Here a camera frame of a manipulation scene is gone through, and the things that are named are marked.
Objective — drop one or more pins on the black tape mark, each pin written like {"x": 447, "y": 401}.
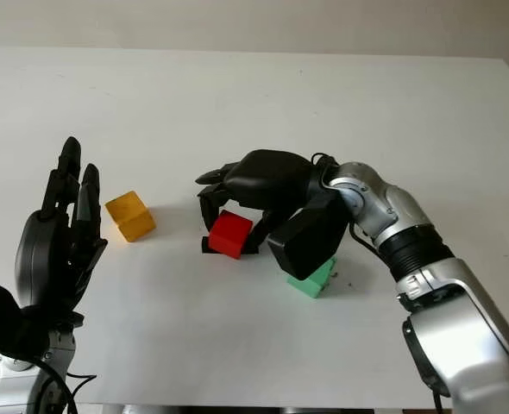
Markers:
{"x": 205, "y": 246}

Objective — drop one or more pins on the yellow wooden block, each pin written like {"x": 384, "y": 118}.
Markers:
{"x": 129, "y": 215}

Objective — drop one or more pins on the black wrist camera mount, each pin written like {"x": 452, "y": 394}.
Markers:
{"x": 4, "y": 319}
{"x": 310, "y": 241}

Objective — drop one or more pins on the red wooden block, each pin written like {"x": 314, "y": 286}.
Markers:
{"x": 230, "y": 235}

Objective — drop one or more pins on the green wooden block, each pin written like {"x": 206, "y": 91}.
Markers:
{"x": 312, "y": 284}

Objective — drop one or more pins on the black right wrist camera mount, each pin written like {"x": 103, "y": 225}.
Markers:
{"x": 310, "y": 241}

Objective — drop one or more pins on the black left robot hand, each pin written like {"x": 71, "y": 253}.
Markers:
{"x": 47, "y": 259}

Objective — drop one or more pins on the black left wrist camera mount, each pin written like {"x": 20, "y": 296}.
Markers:
{"x": 4, "y": 319}

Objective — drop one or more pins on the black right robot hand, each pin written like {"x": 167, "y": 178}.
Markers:
{"x": 272, "y": 177}

